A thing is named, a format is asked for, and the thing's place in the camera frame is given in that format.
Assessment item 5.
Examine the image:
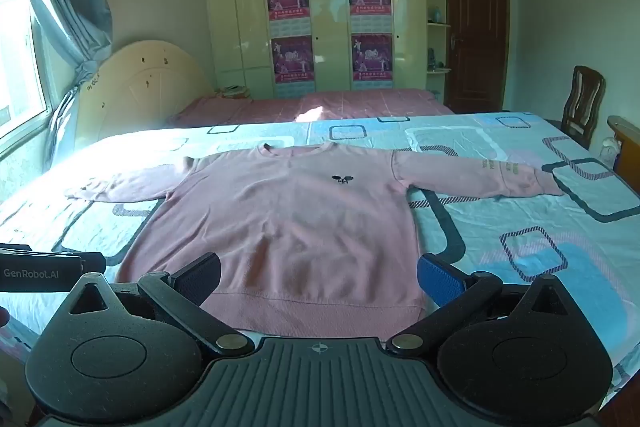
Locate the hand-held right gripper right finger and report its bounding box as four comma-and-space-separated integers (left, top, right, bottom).
387, 253, 576, 353

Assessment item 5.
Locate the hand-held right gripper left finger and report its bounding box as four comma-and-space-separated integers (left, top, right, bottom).
65, 252, 256, 355

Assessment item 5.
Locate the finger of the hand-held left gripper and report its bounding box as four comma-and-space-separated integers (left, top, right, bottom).
80, 252, 107, 276

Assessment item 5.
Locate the pink sweatshirt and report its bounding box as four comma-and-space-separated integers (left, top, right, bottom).
65, 142, 566, 339

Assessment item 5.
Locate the bed with patterned blue sheet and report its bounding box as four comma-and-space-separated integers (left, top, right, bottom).
0, 111, 640, 408

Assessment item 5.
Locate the cream wooden headboard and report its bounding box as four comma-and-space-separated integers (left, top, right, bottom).
75, 39, 216, 148

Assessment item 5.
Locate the stack of books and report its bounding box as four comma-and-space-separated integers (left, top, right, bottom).
216, 84, 252, 100

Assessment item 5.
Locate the bed with pink sheet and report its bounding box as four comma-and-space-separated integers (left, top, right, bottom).
167, 88, 456, 128

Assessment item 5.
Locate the white object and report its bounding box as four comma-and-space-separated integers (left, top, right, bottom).
600, 137, 618, 168

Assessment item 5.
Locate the window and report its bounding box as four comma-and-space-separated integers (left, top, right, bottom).
0, 0, 51, 142

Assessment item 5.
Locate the dark wooden chair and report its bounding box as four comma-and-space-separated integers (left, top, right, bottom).
560, 66, 607, 148

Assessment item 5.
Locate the brown wooden bed footboard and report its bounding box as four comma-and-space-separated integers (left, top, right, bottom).
606, 116, 640, 195

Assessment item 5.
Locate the cream corner shelf unit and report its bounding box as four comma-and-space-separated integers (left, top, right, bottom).
424, 0, 453, 105

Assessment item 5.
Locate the dark brown wooden door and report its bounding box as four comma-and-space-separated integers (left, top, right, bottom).
444, 0, 511, 114

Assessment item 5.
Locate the cream wardrobe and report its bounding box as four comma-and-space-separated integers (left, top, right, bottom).
201, 0, 533, 100

